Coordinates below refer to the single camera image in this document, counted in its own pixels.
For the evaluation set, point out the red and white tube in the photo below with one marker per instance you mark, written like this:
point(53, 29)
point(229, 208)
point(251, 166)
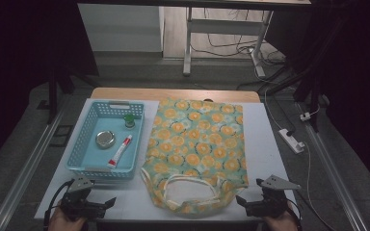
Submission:
point(120, 151)

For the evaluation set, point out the round metal tin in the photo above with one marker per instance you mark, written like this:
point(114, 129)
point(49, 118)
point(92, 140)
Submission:
point(105, 139)

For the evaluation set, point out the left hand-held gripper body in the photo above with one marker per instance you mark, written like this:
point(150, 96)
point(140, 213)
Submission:
point(77, 205)

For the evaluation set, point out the white table mat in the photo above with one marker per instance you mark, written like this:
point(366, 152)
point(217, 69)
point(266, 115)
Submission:
point(263, 154)

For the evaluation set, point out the blue plastic basket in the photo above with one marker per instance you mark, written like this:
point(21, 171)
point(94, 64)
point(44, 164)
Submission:
point(93, 157)

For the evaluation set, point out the white panel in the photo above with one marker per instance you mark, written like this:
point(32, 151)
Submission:
point(118, 29)

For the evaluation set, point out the aluminium floor rail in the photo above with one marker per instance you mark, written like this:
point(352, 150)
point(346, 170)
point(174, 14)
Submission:
point(334, 173)
point(22, 179)

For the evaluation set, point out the person's left hand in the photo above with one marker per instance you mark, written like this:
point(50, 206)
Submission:
point(64, 224)

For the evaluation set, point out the white-legged desk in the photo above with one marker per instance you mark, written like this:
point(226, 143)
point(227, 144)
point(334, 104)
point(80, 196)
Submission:
point(187, 48)

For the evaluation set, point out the small green-capped bottle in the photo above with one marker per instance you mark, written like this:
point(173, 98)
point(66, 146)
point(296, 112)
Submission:
point(129, 121)

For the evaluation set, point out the black floor plate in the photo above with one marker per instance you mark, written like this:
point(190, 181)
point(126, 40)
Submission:
point(61, 136)

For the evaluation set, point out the person's right hand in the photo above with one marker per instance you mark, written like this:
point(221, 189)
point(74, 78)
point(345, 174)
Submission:
point(281, 224)

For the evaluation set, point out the black metal stand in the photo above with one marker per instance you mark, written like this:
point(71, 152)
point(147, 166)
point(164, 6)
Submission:
point(53, 96)

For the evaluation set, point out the white power strip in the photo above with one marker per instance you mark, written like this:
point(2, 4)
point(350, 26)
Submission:
point(291, 140)

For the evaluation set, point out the orange-print cloth tote bag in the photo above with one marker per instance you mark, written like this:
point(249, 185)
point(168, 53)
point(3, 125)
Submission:
point(199, 138)

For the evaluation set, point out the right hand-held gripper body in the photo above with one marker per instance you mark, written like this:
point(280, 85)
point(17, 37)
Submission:
point(269, 207)

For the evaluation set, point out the small white adapter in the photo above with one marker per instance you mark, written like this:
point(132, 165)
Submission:
point(305, 116)

